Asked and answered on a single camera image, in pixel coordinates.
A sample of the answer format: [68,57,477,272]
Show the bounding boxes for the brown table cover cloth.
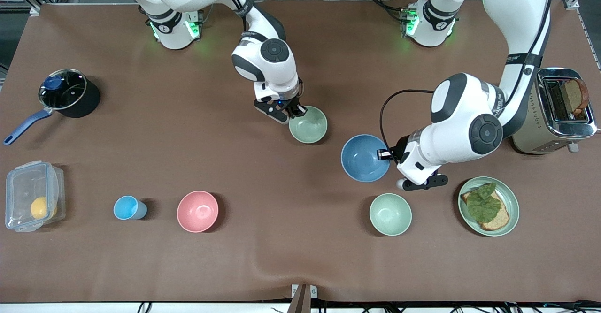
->
[0,1,601,303]

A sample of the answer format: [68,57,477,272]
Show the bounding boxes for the light blue cup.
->
[113,196,147,221]

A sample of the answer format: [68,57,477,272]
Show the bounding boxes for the glass lid with blue knob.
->
[38,69,88,111]

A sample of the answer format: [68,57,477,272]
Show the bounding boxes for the green lettuce leaf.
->
[466,183,502,223]

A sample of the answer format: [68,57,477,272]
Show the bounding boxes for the beige metal toaster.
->
[512,67,598,154]

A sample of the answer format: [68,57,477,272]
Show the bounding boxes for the black saucepan with blue handle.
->
[4,69,100,145]

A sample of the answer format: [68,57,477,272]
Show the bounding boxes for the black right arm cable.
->
[209,0,256,34]

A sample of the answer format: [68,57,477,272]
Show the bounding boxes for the blue bowl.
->
[341,134,391,183]

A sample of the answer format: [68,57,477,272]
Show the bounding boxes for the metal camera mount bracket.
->
[287,284,318,313]

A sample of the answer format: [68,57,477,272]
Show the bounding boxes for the yellow lemon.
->
[31,197,58,220]

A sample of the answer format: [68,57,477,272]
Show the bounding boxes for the pale green bowl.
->
[289,106,328,144]
[370,193,412,237]

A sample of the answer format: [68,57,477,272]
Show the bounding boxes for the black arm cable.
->
[379,89,435,150]
[209,0,256,34]

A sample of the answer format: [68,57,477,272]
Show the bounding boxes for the pink bowl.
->
[177,191,219,233]

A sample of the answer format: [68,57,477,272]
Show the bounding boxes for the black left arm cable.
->
[379,89,435,150]

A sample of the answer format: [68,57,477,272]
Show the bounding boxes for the brown toast slice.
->
[563,78,589,116]

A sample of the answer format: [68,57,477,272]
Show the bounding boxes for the brown bread slice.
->
[461,189,510,231]

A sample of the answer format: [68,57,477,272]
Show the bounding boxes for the clear plastic lidded container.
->
[5,161,66,233]

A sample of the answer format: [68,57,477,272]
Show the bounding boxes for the pale green plate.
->
[458,177,520,237]

